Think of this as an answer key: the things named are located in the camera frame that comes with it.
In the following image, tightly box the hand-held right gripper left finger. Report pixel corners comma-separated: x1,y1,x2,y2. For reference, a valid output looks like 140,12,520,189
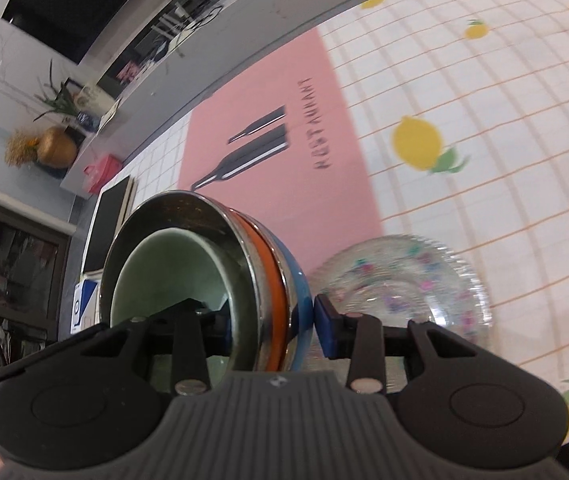
64,299,231,397

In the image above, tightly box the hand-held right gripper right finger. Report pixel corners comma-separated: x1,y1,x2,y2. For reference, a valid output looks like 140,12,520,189
314,294,475,395

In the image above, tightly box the blue steel bowl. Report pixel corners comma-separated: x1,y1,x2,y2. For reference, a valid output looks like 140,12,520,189
229,207,314,373

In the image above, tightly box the green ceramic bowl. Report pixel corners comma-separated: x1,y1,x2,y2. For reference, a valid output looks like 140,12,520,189
109,226,239,393

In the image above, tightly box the large clear glass plate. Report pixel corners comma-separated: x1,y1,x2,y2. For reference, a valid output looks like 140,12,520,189
307,234,493,393

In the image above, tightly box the orange steel bowl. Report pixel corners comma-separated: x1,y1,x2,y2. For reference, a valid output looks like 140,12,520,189
100,190,287,373

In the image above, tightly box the dark wooden cabinet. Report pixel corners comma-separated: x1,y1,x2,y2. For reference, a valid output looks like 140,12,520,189
0,180,72,361

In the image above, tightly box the blue and white box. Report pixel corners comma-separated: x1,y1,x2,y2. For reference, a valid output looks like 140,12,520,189
70,270,104,336

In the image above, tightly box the pink placemat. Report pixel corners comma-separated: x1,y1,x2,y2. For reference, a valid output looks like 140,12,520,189
177,27,385,281

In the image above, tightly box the black book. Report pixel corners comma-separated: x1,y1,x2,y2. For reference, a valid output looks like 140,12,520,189
82,175,138,276

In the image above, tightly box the pink storage box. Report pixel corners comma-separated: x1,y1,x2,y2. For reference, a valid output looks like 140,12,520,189
83,154,124,196

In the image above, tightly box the dried flower bunch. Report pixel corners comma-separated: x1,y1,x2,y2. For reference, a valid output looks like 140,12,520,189
4,129,40,167

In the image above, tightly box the gold vase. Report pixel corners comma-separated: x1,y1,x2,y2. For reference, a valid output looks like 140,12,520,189
37,126,78,168

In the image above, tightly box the chequered lemon-print tablecloth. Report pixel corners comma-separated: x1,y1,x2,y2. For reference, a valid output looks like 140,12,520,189
67,0,569,451

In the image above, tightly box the green leafy plant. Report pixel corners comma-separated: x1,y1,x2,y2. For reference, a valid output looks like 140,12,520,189
33,60,78,121

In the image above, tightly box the pink card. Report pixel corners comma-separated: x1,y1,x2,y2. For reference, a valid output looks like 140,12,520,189
116,60,142,83

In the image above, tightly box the white router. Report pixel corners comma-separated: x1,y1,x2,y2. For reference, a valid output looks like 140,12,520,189
152,7,188,41

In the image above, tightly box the black television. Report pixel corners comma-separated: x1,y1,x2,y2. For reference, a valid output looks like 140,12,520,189
2,0,225,63

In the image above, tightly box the white picture frame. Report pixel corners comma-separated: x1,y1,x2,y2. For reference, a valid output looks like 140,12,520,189
62,77,120,106

